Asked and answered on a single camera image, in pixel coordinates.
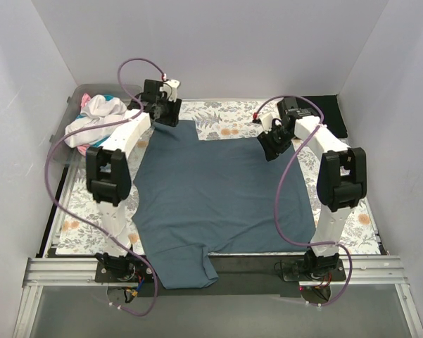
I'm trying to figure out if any blue grey t shirt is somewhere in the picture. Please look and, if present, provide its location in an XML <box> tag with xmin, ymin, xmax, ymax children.
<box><xmin>132</xmin><ymin>120</ymin><xmax>315</xmax><ymax>289</ymax></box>

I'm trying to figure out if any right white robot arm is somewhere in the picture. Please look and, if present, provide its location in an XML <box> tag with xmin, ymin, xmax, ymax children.
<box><xmin>253</xmin><ymin>96</ymin><xmax>367</xmax><ymax>281</ymax></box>

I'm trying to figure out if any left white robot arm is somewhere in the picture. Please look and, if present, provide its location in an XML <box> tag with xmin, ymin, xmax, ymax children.
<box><xmin>86</xmin><ymin>80</ymin><xmax>182</xmax><ymax>282</ymax></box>

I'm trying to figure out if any folded black t shirt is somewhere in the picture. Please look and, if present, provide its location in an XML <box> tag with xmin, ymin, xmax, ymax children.
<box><xmin>305</xmin><ymin>95</ymin><xmax>348</xmax><ymax>139</ymax></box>

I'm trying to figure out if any white t shirt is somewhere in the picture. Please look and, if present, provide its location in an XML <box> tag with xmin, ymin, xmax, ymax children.
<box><xmin>65</xmin><ymin>95</ymin><xmax>127</xmax><ymax>148</ymax></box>

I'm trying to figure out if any clear plastic bin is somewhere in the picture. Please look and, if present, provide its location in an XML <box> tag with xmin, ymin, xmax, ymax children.
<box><xmin>48</xmin><ymin>82</ymin><xmax>144</xmax><ymax>166</ymax></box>

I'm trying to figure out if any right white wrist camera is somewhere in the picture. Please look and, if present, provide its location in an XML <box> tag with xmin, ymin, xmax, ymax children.
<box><xmin>253</xmin><ymin>113</ymin><xmax>274</xmax><ymax>132</ymax></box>

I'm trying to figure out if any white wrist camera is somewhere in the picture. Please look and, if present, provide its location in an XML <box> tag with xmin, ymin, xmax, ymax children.
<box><xmin>160</xmin><ymin>77</ymin><xmax>181</xmax><ymax>102</ymax></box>
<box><xmin>253</xmin><ymin>113</ymin><xmax>274</xmax><ymax>132</ymax></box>

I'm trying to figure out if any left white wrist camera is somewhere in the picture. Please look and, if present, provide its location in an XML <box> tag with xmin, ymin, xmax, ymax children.
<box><xmin>160</xmin><ymin>77</ymin><xmax>181</xmax><ymax>102</ymax></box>

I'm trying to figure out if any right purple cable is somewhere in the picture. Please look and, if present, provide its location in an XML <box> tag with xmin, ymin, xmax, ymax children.
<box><xmin>253</xmin><ymin>94</ymin><xmax>353</xmax><ymax>308</ymax></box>

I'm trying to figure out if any purple cable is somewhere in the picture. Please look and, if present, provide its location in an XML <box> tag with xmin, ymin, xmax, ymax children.
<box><xmin>44</xmin><ymin>58</ymin><xmax>168</xmax><ymax>317</ymax></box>
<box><xmin>253</xmin><ymin>94</ymin><xmax>353</xmax><ymax>308</ymax></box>

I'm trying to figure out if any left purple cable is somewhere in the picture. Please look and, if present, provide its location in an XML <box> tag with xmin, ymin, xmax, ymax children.
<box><xmin>44</xmin><ymin>58</ymin><xmax>168</xmax><ymax>317</ymax></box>

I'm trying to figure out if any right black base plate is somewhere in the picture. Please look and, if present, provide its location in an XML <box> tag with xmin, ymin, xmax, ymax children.
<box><xmin>274</xmin><ymin>258</ymin><xmax>346</xmax><ymax>282</ymax></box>

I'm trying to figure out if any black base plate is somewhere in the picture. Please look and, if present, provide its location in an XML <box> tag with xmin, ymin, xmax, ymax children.
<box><xmin>274</xmin><ymin>258</ymin><xmax>346</xmax><ymax>282</ymax></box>
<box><xmin>94</xmin><ymin>257</ymin><xmax>154</xmax><ymax>283</ymax></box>

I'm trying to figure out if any aluminium frame rail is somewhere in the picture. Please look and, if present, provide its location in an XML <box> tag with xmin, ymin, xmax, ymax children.
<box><xmin>23</xmin><ymin>255</ymin><xmax>423</xmax><ymax>337</ymax></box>

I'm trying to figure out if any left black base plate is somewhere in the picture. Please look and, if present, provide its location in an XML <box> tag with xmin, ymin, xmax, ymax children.
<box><xmin>94</xmin><ymin>257</ymin><xmax>154</xmax><ymax>283</ymax></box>

